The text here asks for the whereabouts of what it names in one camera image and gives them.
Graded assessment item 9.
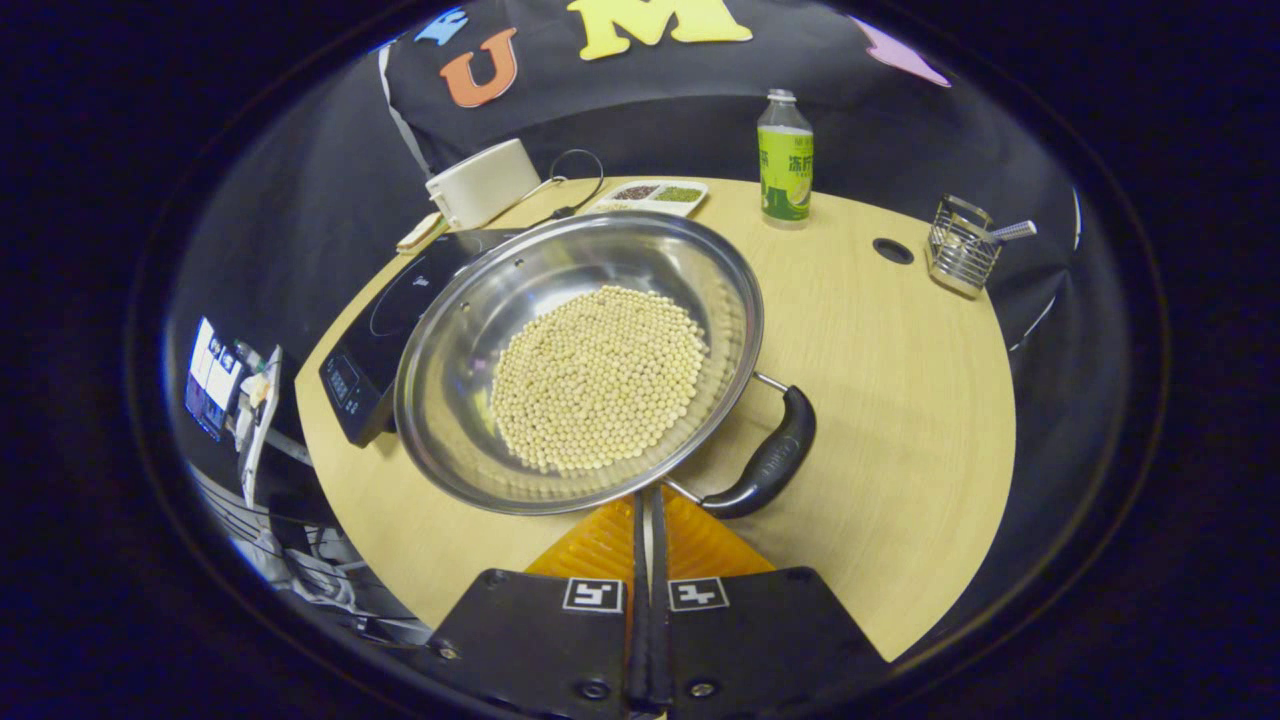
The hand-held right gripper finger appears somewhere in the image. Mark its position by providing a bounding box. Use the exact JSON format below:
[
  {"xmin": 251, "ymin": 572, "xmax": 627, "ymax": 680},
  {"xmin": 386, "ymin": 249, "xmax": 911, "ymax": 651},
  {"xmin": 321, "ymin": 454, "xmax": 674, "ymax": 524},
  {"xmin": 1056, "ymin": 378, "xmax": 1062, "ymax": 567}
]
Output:
[
  {"xmin": 650, "ymin": 485, "xmax": 893, "ymax": 717},
  {"xmin": 425, "ymin": 488, "xmax": 651, "ymax": 717}
]

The stainless steel pot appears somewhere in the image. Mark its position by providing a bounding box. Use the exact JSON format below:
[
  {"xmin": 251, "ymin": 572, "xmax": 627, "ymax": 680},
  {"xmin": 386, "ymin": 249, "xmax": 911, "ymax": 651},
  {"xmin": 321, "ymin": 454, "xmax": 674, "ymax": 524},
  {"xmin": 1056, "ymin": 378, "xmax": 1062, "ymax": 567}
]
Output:
[{"xmin": 394, "ymin": 210, "xmax": 818, "ymax": 521}]

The black induction cooktop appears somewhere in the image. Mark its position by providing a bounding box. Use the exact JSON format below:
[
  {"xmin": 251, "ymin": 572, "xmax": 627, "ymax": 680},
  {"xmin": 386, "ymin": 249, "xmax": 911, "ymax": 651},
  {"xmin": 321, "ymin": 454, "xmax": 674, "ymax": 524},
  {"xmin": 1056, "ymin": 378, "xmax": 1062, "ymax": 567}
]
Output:
[{"xmin": 318, "ymin": 228, "xmax": 521, "ymax": 448}]

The pile of soybeans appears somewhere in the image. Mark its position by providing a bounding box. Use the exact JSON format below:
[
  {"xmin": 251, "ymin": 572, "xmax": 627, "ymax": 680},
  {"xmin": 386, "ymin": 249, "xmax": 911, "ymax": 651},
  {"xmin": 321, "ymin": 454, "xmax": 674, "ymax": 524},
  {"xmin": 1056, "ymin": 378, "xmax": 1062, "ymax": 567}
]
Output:
[{"xmin": 490, "ymin": 285, "xmax": 709, "ymax": 474}]

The white divided dish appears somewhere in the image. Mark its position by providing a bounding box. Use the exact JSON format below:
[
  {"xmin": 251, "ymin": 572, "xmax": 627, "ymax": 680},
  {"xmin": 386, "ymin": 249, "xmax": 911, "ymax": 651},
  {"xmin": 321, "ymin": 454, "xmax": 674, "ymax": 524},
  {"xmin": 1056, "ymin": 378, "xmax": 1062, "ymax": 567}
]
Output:
[{"xmin": 588, "ymin": 178, "xmax": 710, "ymax": 218}]

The small rectangular plate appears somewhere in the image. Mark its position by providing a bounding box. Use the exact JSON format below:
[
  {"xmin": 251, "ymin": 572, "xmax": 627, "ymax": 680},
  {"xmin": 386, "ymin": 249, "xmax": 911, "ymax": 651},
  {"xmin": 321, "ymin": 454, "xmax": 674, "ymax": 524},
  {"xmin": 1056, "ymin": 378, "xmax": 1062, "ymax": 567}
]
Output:
[{"xmin": 396, "ymin": 212, "xmax": 448, "ymax": 253}]

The green label drink bottle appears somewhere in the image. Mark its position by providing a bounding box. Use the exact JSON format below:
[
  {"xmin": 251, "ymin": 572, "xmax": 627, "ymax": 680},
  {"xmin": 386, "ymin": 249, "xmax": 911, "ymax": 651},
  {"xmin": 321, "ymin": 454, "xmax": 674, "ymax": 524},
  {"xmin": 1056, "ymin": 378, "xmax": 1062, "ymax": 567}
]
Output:
[{"xmin": 756, "ymin": 88, "xmax": 815, "ymax": 231}]

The white toaster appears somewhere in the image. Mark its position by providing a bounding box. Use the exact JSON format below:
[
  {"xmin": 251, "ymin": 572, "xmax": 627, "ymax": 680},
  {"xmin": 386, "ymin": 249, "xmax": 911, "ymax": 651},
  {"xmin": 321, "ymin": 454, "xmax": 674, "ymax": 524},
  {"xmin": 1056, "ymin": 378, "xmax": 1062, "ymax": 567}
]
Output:
[{"xmin": 425, "ymin": 138, "xmax": 543, "ymax": 231}]

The lit computer screen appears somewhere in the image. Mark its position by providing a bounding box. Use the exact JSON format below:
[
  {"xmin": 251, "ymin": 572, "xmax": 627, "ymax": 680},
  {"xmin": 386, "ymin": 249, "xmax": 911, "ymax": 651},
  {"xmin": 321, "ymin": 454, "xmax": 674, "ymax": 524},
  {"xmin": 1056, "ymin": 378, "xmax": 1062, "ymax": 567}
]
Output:
[{"xmin": 183, "ymin": 316, "xmax": 246, "ymax": 441}]

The tangle of floor cables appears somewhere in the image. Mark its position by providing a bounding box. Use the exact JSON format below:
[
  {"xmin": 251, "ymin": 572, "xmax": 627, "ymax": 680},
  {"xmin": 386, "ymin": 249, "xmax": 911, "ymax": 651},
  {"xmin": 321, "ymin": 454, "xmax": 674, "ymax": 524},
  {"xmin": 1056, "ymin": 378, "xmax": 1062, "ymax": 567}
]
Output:
[{"xmin": 190, "ymin": 470, "xmax": 431, "ymax": 641}]

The black cooktop power cable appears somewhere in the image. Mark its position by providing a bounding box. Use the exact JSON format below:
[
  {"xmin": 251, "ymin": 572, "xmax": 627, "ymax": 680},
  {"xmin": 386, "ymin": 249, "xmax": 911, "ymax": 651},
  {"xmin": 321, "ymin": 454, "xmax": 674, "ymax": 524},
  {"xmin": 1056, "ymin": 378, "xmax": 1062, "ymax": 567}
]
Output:
[{"xmin": 545, "ymin": 148, "xmax": 607, "ymax": 223}]

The white frame panel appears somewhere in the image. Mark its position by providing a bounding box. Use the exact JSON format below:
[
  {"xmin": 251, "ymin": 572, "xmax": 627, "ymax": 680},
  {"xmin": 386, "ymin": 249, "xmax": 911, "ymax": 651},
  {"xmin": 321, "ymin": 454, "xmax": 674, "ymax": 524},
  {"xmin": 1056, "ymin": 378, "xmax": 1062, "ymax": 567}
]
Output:
[{"xmin": 238, "ymin": 345, "xmax": 284, "ymax": 506}]

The metal wire utensil holder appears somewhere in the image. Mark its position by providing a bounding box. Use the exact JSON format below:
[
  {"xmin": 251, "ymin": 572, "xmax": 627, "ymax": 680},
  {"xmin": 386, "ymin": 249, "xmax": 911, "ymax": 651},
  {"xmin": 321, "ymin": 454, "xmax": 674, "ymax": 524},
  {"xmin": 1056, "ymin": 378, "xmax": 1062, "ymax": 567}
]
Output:
[{"xmin": 925, "ymin": 194, "xmax": 1004, "ymax": 300}]

